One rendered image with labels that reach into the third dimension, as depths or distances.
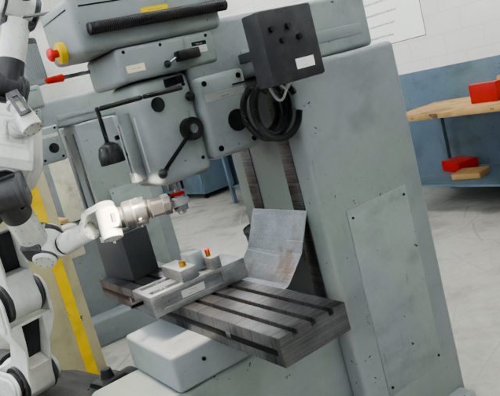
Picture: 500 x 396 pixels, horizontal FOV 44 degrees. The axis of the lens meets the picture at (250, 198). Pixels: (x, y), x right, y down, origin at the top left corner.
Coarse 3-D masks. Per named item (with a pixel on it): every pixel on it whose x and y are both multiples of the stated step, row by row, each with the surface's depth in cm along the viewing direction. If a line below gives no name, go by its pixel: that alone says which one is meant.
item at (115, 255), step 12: (132, 228) 240; (144, 228) 242; (96, 240) 251; (120, 240) 236; (132, 240) 238; (144, 240) 242; (108, 252) 246; (120, 252) 239; (132, 252) 238; (144, 252) 241; (108, 264) 250; (120, 264) 242; (132, 264) 238; (144, 264) 241; (156, 264) 245; (108, 276) 253; (120, 276) 245; (132, 276) 238
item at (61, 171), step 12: (60, 132) 988; (60, 168) 988; (216, 168) 939; (60, 180) 989; (72, 180) 1000; (192, 180) 945; (204, 180) 928; (216, 180) 939; (60, 192) 989; (72, 192) 1000; (168, 192) 1028; (192, 192) 960; (204, 192) 928; (72, 204) 1001; (72, 216) 1001
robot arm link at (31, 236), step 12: (36, 216) 193; (12, 228) 187; (24, 228) 188; (36, 228) 192; (60, 228) 206; (24, 240) 193; (36, 240) 195; (24, 252) 197; (36, 252) 197; (48, 252) 198; (36, 264) 201; (48, 264) 201
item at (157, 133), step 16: (144, 80) 182; (160, 80) 184; (112, 96) 192; (128, 96) 183; (160, 96) 183; (176, 96) 186; (128, 112) 186; (144, 112) 181; (160, 112) 183; (176, 112) 186; (192, 112) 189; (144, 128) 182; (160, 128) 183; (176, 128) 186; (144, 144) 185; (160, 144) 183; (176, 144) 186; (192, 144) 189; (144, 160) 188; (160, 160) 184; (176, 160) 186; (192, 160) 189; (208, 160) 194; (176, 176) 187; (192, 176) 192
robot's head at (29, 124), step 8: (8, 104) 184; (16, 112) 184; (32, 112) 185; (16, 120) 184; (24, 120) 182; (32, 120) 183; (40, 120) 186; (16, 128) 187; (24, 128) 182; (32, 128) 185; (40, 128) 187
